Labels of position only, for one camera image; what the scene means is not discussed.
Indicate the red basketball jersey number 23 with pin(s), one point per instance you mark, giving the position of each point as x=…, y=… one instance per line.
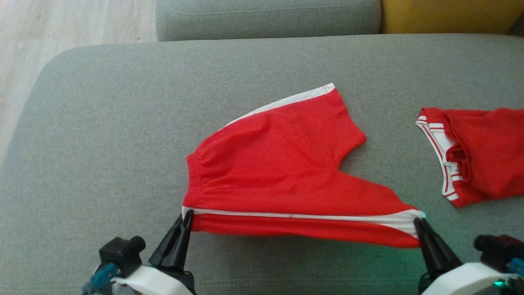
x=491, y=155

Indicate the red shorts with white stripe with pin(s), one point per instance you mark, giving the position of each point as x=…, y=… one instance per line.
x=286, y=164

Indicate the grey sofa seat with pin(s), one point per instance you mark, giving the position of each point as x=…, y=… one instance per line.
x=102, y=143

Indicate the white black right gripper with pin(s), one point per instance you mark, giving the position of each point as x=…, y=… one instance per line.
x=466, y=280

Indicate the large grey sofa seat cushion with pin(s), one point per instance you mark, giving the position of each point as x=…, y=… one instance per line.
x=266, y=20

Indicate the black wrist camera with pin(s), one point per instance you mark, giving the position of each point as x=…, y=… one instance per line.
x=120, y=254
x=499, y=250

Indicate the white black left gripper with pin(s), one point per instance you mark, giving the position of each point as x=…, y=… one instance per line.
x=151, y=280

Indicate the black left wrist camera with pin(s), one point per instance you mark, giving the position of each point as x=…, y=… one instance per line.
x=120, y=254

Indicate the large yellow sofa back cushion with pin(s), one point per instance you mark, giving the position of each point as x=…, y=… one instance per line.
x=450, y=16

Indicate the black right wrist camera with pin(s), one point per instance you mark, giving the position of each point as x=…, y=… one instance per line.
x=499, y=250

